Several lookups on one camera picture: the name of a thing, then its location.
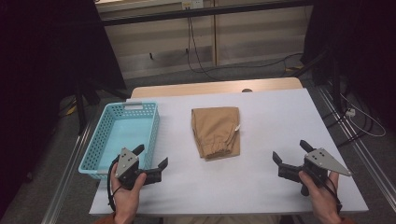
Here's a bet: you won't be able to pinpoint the aluminium floor rail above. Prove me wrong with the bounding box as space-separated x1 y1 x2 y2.
40 120 94 224
316 85 396 213

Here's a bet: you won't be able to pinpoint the white wall socket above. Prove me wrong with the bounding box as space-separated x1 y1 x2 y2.
181 0 205 10

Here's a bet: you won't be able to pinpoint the person's right hand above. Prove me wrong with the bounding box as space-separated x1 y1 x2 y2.
298 170 343 224

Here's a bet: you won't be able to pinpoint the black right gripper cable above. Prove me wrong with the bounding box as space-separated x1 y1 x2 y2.
311 167 344 214

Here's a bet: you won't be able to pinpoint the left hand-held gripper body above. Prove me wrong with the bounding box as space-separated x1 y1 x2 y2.
114 147 163 190

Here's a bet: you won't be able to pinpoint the black tripod stand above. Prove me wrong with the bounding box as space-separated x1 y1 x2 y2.
73 78 132 135

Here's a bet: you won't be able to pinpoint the black curtain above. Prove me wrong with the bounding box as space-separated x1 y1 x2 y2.
0 0 127 218
303 0 396 133

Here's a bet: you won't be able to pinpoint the person's left hand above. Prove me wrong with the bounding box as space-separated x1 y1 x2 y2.
109 161 148 224

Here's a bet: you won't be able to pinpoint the white table sheet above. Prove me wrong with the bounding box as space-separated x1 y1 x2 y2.
89 88 370 217

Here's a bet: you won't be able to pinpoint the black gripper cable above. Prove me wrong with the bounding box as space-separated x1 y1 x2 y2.
311 167 344 214
106 155 122 213

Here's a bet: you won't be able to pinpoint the white floor cable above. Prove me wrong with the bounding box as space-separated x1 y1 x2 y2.
339 92 388 138

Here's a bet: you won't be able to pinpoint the person's lap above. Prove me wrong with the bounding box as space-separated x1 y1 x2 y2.
163 215 282 224

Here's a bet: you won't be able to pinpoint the black wall cable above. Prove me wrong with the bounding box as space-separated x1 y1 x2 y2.
190 51 304 79
186 15 226 82

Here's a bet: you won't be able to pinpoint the tan pants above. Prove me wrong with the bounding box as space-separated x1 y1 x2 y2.
191 106 242 161

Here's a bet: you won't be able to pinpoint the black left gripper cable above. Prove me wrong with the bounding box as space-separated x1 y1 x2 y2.
106 155 122 213

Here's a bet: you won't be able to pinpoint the light blue perforated plastic basket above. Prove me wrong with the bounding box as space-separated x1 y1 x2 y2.
78 101 161 181

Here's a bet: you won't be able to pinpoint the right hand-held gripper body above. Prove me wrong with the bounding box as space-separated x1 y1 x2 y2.
277 147 353 189

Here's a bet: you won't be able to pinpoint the black horizontal bar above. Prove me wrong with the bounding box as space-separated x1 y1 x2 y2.
101 0 314 28

